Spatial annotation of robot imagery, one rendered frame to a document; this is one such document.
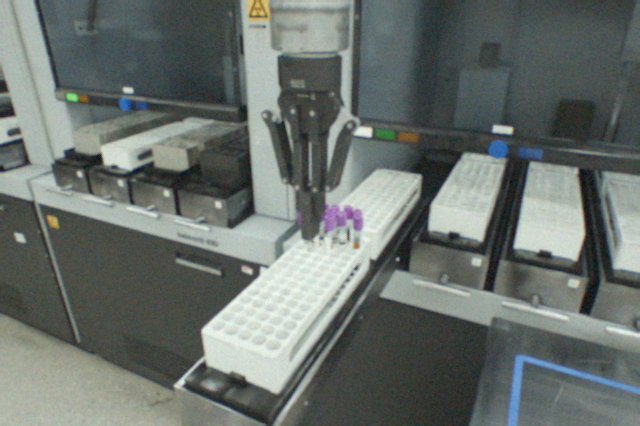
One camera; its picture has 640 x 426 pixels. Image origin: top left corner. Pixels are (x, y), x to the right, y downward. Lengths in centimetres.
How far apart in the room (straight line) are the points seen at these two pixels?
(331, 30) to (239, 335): 35
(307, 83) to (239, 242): 59
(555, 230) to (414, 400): 48
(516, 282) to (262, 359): 49
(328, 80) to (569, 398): 43
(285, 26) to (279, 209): 61
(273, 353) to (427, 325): 49
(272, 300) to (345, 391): 59
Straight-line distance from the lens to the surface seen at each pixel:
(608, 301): 85
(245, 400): 52
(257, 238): 99
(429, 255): 84
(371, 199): 86
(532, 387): 57
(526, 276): 83
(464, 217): 83
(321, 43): 50
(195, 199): 106
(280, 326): 53
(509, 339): 63
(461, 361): 96
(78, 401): 180
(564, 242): 84
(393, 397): 109
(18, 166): 170
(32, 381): 195
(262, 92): 98
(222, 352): 53
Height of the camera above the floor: 120
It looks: 26 degrees down
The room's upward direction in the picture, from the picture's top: straight up
